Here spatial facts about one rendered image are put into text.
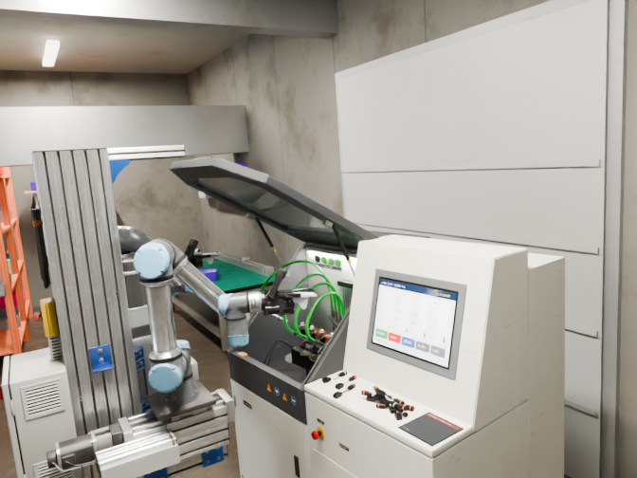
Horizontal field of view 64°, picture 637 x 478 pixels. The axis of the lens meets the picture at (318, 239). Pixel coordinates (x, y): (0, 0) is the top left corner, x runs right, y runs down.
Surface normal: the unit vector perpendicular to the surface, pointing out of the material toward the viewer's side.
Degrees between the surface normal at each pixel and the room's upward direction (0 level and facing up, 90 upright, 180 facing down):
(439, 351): 76
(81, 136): 90
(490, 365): 90
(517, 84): 90
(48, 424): 90
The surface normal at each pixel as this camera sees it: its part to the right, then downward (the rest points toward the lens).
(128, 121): 0.51, 0.10
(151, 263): 0.07, 0.02
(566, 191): -0.86, 0.14
